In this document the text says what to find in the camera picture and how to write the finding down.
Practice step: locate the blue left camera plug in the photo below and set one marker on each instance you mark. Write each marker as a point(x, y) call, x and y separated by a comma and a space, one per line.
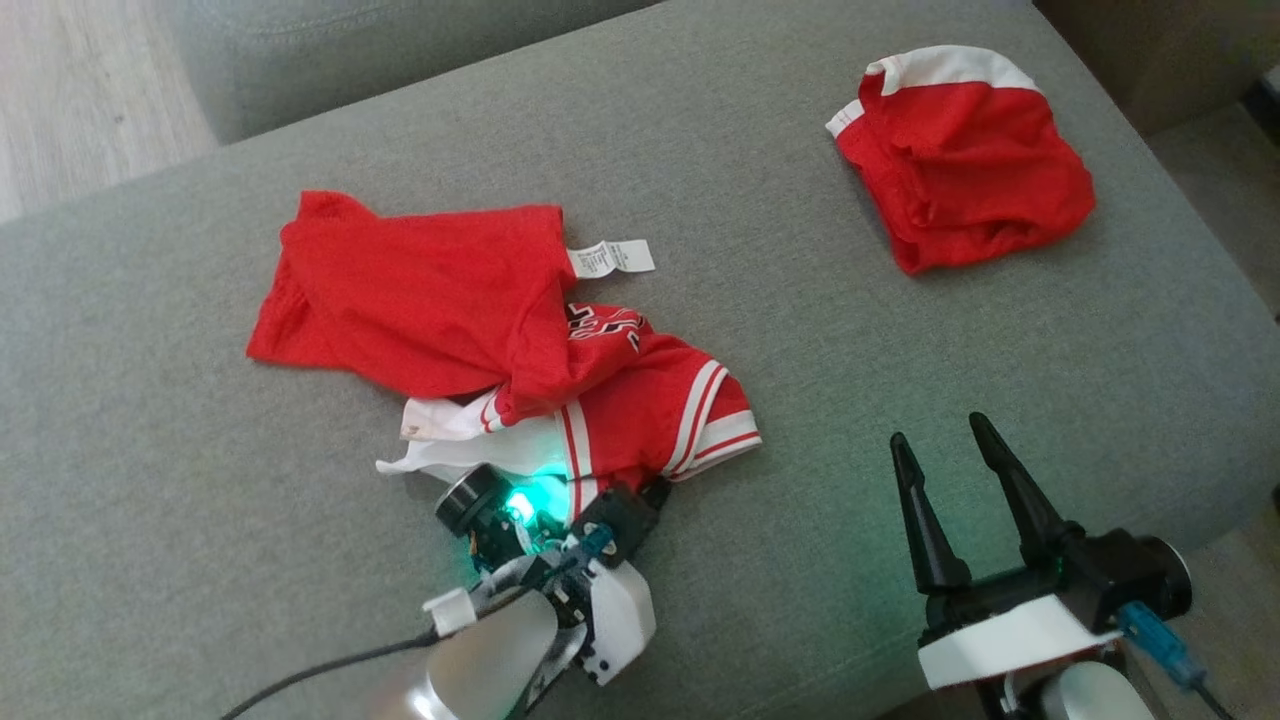
point(596, 540)

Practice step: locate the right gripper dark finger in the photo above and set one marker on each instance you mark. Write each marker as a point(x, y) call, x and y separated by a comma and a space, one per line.
point(925, 520)
point(1020, 500)

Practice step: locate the blue right camera plug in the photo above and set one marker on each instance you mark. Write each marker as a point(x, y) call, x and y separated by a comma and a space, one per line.
point(1160, 640)

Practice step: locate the red shorts with white band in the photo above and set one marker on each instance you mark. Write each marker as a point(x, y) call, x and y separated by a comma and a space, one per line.
point(960, 170)

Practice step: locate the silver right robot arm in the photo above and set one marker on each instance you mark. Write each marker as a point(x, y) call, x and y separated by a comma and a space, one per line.
point(1090, 695)

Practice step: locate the red jersey with white trim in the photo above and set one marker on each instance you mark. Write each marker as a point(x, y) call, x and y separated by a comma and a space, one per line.
point(420, 300)

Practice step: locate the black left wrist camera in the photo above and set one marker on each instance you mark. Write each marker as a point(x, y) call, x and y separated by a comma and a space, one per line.
point(470, 500)

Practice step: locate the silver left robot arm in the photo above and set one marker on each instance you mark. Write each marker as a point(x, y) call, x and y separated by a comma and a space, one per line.
point(480, 665)

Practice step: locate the grey sofa side cushion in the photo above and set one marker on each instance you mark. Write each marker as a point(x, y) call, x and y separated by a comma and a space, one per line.
point(350, 60)

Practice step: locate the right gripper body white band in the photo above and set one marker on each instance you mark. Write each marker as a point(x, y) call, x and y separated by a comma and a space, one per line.
point(1000, 635)

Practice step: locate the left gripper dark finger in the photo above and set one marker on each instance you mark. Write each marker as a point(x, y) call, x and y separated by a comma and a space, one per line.
point(630, 515)

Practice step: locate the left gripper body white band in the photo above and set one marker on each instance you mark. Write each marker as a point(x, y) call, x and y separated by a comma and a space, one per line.
point(620, 610)

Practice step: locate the blue camera plug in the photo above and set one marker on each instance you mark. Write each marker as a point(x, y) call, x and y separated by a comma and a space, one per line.
point(596, 540)
point(1160, 640)

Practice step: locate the grey fabric sofa seat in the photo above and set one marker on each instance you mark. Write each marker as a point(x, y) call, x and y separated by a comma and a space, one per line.
point(200, 500)

